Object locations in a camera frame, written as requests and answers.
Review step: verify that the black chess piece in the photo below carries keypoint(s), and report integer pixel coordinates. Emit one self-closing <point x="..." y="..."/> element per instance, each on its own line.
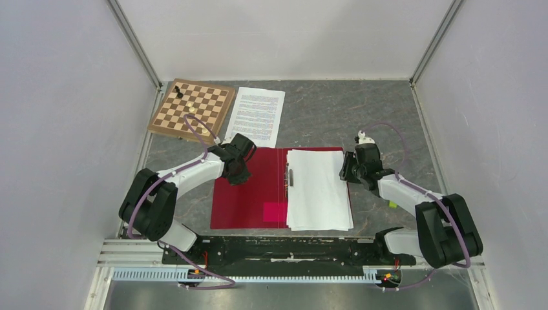
<point x="179" y="93"/>

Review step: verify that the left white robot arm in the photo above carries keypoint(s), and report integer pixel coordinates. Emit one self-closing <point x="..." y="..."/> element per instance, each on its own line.
<point x="149" y="205"/>

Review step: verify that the aluminium frame post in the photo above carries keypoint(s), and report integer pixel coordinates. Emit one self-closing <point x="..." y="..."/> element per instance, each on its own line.
<point x="134" y="42"/>
<point x="437" y="38"/>

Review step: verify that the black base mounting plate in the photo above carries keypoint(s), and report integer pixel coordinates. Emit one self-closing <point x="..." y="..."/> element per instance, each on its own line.
<point x="233" y="256"/>

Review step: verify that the right aluminium frame post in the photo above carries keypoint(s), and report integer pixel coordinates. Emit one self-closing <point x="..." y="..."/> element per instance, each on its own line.
<point x="437" y="38"/>

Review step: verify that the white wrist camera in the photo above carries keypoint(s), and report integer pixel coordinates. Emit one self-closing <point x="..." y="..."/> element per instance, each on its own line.
<point x="219" y="141"/>
<point x="361" y="138"/>

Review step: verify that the white paper stack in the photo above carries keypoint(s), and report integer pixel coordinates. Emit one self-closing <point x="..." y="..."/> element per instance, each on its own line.
<point x="318" y="200"/>

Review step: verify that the left aluminium frame post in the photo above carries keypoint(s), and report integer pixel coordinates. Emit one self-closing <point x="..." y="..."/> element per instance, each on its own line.
<point x="134" y="42"/>

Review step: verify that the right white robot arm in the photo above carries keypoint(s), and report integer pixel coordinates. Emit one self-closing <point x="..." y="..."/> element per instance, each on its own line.
<point x="445" y="232"/>

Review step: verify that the red clip file folder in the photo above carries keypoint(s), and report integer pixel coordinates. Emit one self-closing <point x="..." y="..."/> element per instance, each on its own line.
<point x="262" y="201"/>

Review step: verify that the printed text paper sheet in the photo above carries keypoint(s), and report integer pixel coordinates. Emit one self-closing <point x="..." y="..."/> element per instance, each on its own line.
<point x="256" y="115"/>

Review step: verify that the wooden chessboard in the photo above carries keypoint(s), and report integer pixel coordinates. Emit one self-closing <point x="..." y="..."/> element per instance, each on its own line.
<point x="212" y="103"/>

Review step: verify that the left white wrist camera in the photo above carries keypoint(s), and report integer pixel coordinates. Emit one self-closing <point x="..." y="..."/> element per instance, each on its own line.
<point x="219" y="141"/>

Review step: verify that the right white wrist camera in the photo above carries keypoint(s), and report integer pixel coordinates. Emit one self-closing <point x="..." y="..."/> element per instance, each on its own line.
<point x="361" y="138"/>

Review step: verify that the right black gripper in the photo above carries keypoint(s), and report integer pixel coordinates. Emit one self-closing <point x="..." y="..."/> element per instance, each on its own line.
<point x="345" y="173"/>

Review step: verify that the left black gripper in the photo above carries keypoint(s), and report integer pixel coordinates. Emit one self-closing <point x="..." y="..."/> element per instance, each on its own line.
<point x="241" y="179"/>

